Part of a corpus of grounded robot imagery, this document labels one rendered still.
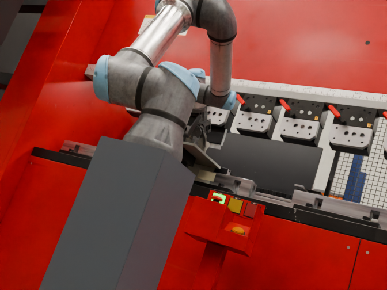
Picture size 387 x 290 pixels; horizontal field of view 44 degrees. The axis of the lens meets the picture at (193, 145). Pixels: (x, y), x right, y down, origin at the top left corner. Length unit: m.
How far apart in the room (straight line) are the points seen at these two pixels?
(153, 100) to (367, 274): 0.89
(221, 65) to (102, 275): 0.87
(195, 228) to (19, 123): 1.23
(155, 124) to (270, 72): 1.07
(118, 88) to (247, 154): 1.49
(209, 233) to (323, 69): 0.90
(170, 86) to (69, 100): 1.49
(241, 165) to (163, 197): 1.53
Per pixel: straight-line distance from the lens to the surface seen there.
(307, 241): 1.70
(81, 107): 2.67
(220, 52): 1.60
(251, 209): 1.66
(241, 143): 2.64
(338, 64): 2.06
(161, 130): 1.11
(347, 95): 1.98
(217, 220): 1.51
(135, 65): 1.21
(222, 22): 1.51
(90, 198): 1.10
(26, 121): 2.44
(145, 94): 1.17
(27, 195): 2.39
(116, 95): 1.21
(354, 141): 1.89
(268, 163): 2.54
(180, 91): 1.15
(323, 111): 1.98
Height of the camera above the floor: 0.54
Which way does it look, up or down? 14 degrees up
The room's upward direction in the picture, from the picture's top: 19 degrees clockwise
